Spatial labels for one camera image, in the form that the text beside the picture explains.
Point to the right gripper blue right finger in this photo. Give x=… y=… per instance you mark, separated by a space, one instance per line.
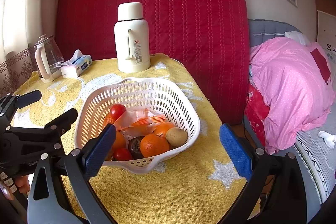
x=250 y=165

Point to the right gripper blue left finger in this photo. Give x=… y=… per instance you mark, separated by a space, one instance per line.
x=81 y=165

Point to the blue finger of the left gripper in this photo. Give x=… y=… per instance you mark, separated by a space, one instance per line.
x=10 y=103
x=55 y=129

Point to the red tomato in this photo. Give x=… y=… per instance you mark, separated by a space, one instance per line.
x=116 y=111
x=122 y=154

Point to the pile mandarin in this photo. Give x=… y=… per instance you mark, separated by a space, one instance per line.
x=153 y=145
x=119 y=142

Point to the orange plastic snack bag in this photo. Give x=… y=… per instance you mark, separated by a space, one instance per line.
x=139 y=121

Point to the lone orange mandarin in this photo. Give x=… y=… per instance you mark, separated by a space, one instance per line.
x=163 y=128

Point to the person's left hand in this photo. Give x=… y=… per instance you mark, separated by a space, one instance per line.
x=22 y=184

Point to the grey bed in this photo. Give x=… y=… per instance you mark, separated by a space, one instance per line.
x=315 y=159

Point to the tissue pack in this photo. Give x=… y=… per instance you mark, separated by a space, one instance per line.
x=75 y=66

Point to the white sock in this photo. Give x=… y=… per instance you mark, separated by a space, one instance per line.
x=328 y=138

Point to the white plastic basket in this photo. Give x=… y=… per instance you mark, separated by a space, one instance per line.
x=149 y=102

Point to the pink duvet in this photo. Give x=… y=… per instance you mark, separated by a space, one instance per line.
x=290 y=83

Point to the beige patterned curtain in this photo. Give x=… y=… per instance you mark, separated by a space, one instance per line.
x=22 y=23

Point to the red garment on duvet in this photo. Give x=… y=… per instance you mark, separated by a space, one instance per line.
x=321 y=64

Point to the cream thermos flask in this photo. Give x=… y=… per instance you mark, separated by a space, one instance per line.
x=131 y=36

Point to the white pillow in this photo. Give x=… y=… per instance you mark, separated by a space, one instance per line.
x=298 y=37

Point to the red quilted headboard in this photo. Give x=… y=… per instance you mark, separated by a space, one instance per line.
x=209 y=37

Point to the white wardrobe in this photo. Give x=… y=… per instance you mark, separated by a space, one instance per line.
x=326 y=27

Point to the glass kettle pink handle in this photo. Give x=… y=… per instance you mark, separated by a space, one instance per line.
x=48 y=58

